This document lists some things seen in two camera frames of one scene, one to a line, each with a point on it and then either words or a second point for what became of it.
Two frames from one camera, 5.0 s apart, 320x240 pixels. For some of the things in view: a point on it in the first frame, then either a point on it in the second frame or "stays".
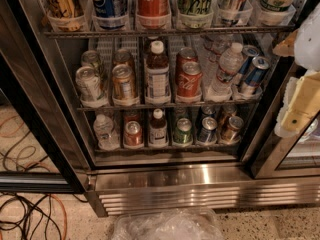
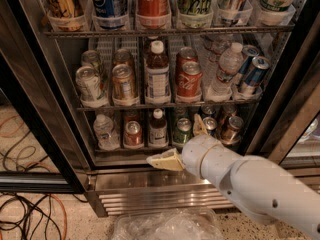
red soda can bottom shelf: (133, 136) stays
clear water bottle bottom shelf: (107, 137) stays
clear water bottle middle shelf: (231, 64) stays
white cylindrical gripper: (309, 45) to (196, 154)
